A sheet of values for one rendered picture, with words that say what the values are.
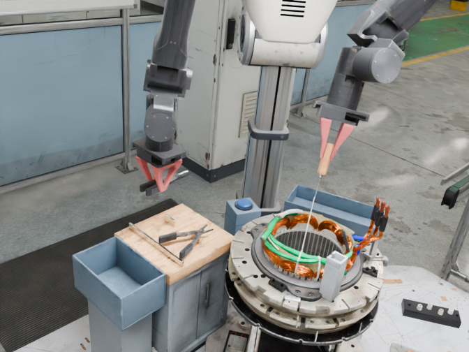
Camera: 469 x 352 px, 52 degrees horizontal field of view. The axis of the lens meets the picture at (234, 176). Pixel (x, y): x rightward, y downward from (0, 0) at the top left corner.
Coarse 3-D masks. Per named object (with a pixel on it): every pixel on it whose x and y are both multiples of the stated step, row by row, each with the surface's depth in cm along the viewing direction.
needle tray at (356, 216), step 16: (304, 192) 134; (320, 192) 132; (288, 208) 126; (304, 208) 124; (320, 208) 132; (336, 208) 132; (352, 208) 130; (368, 208) 128; (352, 224) 120; (368, 224) 127
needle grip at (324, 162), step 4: (328, 144) 90; (332, 144) 90; (328, 148) 90; (332, 148) 90; (324, 152) 90; (328, 152) 90; (324, 156) 90; (328, 156) 90; (320, 160) 91; (324, 160) 90; (328, 160) 90; (320, 164) 91; (324, 164) 90; (328, 164) 91; (320, 168) 91; (324, 168) 90; (320, 172) 91; (324, 172) 91
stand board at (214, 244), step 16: (176, 208) 118; (144, 224) 111; (160, 224) 111; (176, 224) 112; (192, 224) 112; (208, 224) 113; (128, 240) 105; (144, 240) 105; (176, 240) 106; (208, 240) 107; (224, 240) 108; (144, 256) 101; (160, 256) 101; (192, 256) 102; (208, 256) 103; (176, 272) 97
